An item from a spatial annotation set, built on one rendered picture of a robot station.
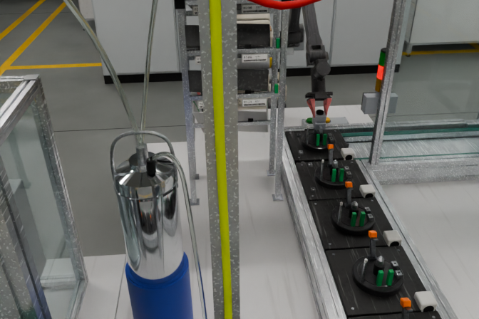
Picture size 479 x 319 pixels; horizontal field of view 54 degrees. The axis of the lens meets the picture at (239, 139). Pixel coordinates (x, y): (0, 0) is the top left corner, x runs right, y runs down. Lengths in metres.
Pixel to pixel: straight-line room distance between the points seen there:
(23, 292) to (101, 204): 2.52
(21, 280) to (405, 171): 1.52
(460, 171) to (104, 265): 1.41
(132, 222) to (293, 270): 0.68
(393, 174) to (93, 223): 1.97
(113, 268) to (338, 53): 3.99
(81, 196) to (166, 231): 2.42
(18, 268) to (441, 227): 1.43
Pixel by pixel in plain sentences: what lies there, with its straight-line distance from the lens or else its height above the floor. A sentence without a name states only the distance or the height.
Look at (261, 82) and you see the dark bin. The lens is 1.64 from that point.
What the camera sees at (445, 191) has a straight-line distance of 2.04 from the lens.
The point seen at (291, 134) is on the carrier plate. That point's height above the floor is 0.97.
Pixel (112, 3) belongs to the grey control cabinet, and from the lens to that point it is 4.87.
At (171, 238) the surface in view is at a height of 1.25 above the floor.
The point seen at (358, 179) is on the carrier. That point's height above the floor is 0.97.
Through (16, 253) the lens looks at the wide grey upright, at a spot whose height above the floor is 1.48.
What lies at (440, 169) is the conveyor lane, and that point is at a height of 0.92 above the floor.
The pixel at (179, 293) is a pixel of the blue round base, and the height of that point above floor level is 1.08.
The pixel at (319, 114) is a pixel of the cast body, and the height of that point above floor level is 1.11.
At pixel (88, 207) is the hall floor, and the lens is 3.35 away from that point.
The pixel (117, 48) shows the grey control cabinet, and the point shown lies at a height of 0.40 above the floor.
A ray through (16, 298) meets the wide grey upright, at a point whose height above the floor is 1.37.
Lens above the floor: 1.98
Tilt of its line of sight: 30 degrees down
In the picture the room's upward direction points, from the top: 1 degrees counter-clockwise
